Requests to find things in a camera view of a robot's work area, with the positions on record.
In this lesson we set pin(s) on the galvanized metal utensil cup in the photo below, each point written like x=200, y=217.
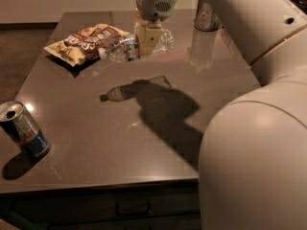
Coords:
x=206, y=20

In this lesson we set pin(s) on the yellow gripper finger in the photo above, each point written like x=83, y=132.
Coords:
x=149, y=36

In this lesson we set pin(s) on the brown yellow chip bag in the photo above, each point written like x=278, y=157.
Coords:
x=85, y=44

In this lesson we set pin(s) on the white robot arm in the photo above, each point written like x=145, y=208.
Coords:
x=253, y=156

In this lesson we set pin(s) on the dark drawer with handle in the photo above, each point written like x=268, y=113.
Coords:
x=95, y=206

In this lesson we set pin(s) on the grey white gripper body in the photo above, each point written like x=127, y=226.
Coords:
x=155, y=6

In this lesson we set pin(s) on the clear plastic water bottle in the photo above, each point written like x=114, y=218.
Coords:
x=128, y=47

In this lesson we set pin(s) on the silver blue energy drink can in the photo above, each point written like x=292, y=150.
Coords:
x=20, y=125

